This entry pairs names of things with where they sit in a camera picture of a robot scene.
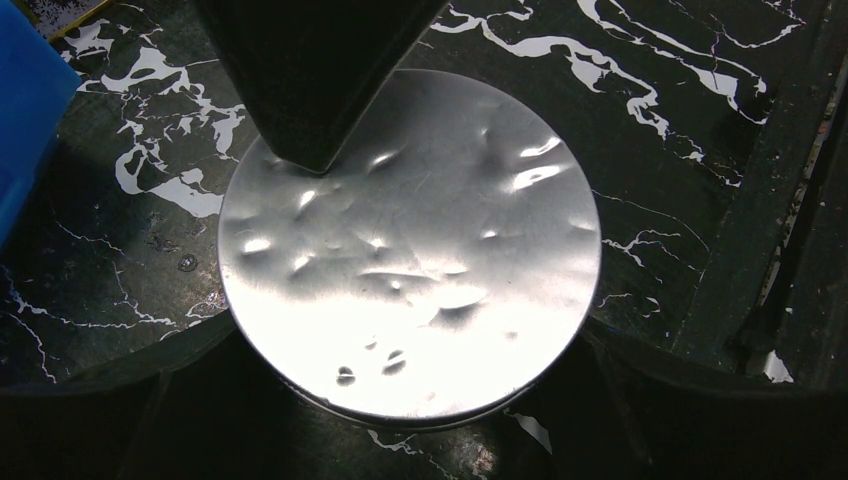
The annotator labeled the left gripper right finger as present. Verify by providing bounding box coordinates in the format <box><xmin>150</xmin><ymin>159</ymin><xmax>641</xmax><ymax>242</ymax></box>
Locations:
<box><xmin>490</xmin><ymin>317</ymin><xmax>848</xmax><ymax>480</ymax></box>

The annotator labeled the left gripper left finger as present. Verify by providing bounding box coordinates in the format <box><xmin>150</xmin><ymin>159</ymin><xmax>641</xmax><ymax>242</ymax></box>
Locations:
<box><xmin>1</xmin><ymin>333</ymin><xmax>371</xmax><ymax>479</ymax></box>

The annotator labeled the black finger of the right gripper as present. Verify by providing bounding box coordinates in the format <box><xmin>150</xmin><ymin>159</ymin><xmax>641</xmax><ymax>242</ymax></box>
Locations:
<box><xmin>193</xmin><ymin>0</ymin><xmax>446</xmax><ymax>174</ymax></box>

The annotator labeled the white round jar lid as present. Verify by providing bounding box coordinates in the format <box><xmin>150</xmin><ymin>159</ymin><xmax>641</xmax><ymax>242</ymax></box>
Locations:
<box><xmin>217</xmin><ymin>69</ymin><xmax>602</xmax><ymax>429</ymax></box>

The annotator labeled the blue plastic candy bin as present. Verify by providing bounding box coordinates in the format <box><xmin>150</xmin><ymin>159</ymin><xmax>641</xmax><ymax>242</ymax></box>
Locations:
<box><xmin>1</xmin><ymin>1</ymin><xmax>81</xmax><ymax>241</ymax></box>

